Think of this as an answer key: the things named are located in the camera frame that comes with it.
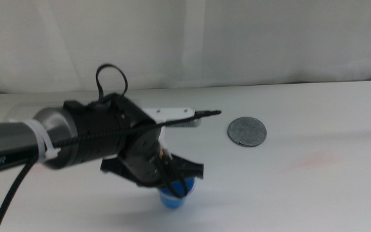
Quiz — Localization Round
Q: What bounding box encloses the black looped cable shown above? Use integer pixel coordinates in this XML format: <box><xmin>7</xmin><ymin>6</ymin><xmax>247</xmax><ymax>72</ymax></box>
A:
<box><xmin>95</xmin><ymin>63</ymin><xmax>129</xmax><ymax>102</ymax></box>

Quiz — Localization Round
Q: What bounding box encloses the white zip tie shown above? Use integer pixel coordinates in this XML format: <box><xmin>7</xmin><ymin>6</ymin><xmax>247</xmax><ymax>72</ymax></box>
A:
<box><xmin>10</xmin><ymin>119</ymin><xmax>61</xmax><ymax>162</ymax></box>

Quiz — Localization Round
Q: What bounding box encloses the blue plastic cup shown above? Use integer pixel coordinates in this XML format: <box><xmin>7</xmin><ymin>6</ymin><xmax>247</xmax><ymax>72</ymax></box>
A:
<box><xmin>158</xmin><ymin>177</ymin><xmax>196</xmax><ymax>209</ymax></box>

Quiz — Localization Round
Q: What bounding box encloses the black braided cable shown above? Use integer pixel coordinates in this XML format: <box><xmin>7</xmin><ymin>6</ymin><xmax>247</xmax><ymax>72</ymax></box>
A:
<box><xmin>0</xmin><ymin>109</ymin><xmax>222</xmax><ymax>232</ymax></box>

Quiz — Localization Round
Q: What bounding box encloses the round grey cup mat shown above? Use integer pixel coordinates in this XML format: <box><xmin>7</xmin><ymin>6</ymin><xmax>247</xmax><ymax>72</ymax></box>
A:
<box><xmin>227</xmin><ymin>116</ymin><xmax>267</xmax><ymax>148</ymax></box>

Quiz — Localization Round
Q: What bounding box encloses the white backdrop cloth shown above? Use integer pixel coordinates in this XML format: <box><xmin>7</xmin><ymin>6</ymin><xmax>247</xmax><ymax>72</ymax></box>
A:
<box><xmin>0</xmin><ymin>0</ymin><xmax>371</xmax><ymax>95</ymax></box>

